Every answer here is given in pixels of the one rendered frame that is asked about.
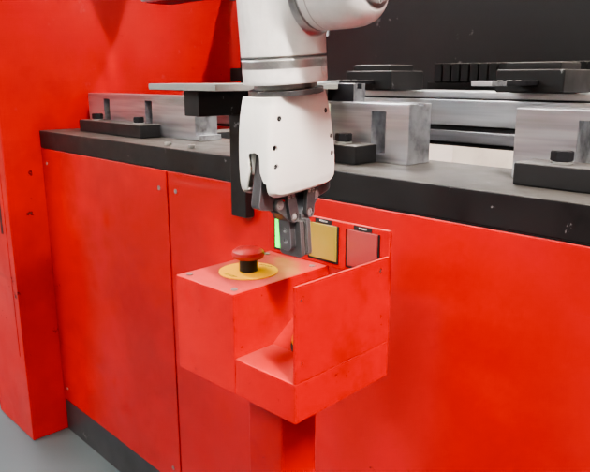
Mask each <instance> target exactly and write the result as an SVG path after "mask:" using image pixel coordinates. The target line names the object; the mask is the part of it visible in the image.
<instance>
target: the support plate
mask: <svg viewBox="0 0 590 472"><path fill-rule="evenodd" d="M317 85H323V89H324V90H328V89H338V83H318V84H317ZM251 89H254V86H247V85H243V83H149V90H172V91H213V92H221V91H248V90H251Z"/></svg>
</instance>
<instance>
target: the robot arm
mask: <svg viewBox="0 0 590 472"><path fill-rule="evenodd" d="M388 1H389V0H236V3H237V14H238V26H239V38H240V49H241V59H243V60H242V71H243V85H247V86H254V89H251V90H248V96H244V97H243V102H242V107H241V115H240V128H239V162H240V178H241V186H242V190H243V191H244V192H246V193H252V201H251V207H252V208H253V209H255V210H260V211H270V212H271V213H272V214H273V218H275V219H278V227H279V240H280V251H281V253H283V254H286V255H290V256H293V257H297V258H301V257H304V255H309V254H311V253H312V244H311V227H310V218H309V217H312V216H313V214H314V211H315V203H316V201H317V198H318V196H320V195H322V194H323V193H325V192H326V191H327V190H329V188H330V179H331V178H332V176H333V174H334V146H333V134H332V120H331V115H330V109H329V103H328V99H327V95H326V91H325V90H324V89H323V85H317V83H318V82H319V81H326V80H327V79H328V69H327V50H326V33H327V31H328V30H341V29H351V28H359V27H363V26H366V25H368V24H370V23H372V22H375V21H376V20H377V19H378V18H379V17H380V16H381V15H382V13H383V12H384V10H385V8H386V6H387V4H388ZM282 199H283V200H284V201H285V202H283V201H282Z"/></svg>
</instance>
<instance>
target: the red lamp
mask: <svg viewBox="0 0 590 472"><path fill-rule="evenodd" d="M377 239H378V236H377V235H375V234H370V233H366V232H361V231H357V230H352V229H348V230H347V265H348V266H352V267H356V266H359V265H362V264H364V263H367V262H370V261H373V260H376V259H377Z"/></svg>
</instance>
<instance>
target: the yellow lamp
mask: <svg viewBox="0 0 590 472"><path fill-rule="evenodd" d="M310 227H311V244H312V253H311V254H309V256H312V257H316V258H322V259H326V260H329V261H333V262H336V241H337V227H334V226H329V225H325V224H320V223H316V222H311V221H310Z"/></svg>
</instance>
